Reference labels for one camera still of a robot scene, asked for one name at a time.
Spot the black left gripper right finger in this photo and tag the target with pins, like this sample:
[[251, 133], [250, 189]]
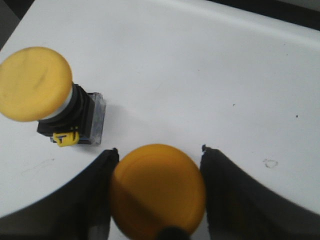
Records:
[[240, 208]]

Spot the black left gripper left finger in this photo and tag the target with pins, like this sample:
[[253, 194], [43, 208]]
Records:
[[79, 210]]

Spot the yellow mushroom push button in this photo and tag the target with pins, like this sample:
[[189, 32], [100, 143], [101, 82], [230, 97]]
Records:
[[154, 187], [36, 84]]

